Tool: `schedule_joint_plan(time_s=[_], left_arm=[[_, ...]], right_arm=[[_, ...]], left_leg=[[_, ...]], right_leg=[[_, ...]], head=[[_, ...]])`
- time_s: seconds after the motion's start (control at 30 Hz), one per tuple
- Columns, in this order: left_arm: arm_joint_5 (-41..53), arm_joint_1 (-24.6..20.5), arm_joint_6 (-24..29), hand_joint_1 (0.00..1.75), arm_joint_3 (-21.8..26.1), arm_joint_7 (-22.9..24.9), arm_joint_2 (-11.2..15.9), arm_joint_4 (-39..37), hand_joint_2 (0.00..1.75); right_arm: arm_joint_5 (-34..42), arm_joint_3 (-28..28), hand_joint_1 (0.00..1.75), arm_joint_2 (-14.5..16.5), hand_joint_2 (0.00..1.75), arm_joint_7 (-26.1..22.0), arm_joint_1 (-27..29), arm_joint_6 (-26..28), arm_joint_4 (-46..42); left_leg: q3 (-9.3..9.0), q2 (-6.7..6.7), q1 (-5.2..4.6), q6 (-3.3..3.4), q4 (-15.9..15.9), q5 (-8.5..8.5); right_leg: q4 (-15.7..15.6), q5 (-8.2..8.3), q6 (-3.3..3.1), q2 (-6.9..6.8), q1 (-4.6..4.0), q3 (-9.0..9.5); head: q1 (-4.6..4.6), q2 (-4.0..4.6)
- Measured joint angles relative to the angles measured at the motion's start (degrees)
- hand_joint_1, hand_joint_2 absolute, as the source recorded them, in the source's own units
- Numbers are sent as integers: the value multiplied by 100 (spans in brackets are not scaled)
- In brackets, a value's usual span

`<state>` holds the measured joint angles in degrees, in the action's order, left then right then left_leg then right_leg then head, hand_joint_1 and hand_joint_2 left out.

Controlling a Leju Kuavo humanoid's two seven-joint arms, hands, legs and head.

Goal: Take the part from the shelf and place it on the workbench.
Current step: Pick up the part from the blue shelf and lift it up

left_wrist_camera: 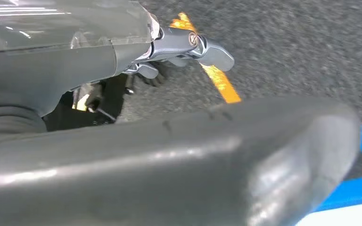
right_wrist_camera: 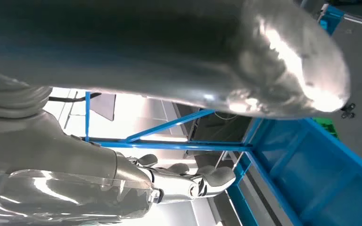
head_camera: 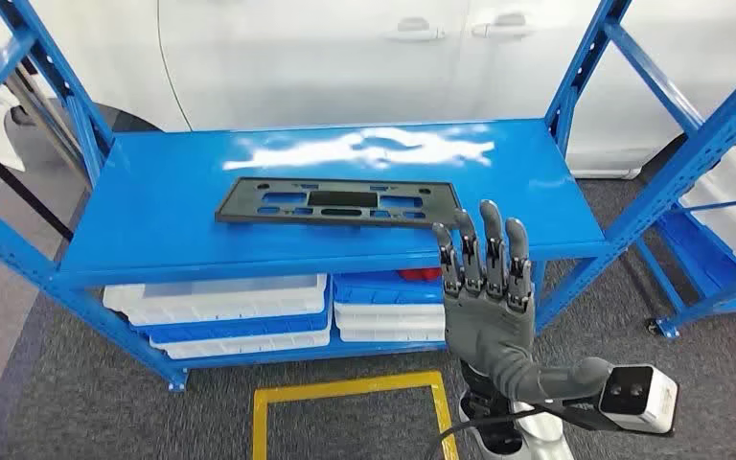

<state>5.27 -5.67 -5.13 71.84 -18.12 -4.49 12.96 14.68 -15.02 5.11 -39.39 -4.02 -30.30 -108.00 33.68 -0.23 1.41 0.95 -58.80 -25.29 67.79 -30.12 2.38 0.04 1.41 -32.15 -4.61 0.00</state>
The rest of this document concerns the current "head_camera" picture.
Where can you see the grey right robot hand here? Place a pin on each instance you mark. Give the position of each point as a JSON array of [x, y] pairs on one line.
[[488, 324]]

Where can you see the black plastic licence plate frame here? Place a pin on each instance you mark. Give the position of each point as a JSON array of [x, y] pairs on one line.
[[241, 203]]

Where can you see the red part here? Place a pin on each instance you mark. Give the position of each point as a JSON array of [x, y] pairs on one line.
[[419, 275]]

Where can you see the blue wheeled shelf rack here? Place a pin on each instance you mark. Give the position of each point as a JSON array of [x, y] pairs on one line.
[[723, 293]]

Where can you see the blue metal shelf rack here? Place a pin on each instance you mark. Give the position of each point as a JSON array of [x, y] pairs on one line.
[[152, 222]]

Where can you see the small blue plastic bin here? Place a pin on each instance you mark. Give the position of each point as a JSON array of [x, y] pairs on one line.
[[381, 293]]

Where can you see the yellow floor tape square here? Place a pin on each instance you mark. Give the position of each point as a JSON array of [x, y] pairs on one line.
[[342, 385]]

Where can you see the deep blue plastic bin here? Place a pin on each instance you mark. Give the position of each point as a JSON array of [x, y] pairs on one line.
[[698, 260]]

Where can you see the large blue plastic bin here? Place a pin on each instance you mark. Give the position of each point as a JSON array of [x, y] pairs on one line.
[[228, 329]]

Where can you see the white car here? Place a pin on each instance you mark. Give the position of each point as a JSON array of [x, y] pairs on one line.
[[342, 63]]

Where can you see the grey metal stand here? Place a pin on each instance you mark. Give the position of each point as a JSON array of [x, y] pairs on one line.
[[57, 136]]

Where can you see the black floor strip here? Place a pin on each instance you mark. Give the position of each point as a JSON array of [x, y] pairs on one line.
[[19, 188]]

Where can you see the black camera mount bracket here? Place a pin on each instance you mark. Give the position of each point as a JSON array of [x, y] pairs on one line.
[[584, 416]]

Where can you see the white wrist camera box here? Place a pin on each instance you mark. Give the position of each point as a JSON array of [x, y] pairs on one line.
[[654, 400]]

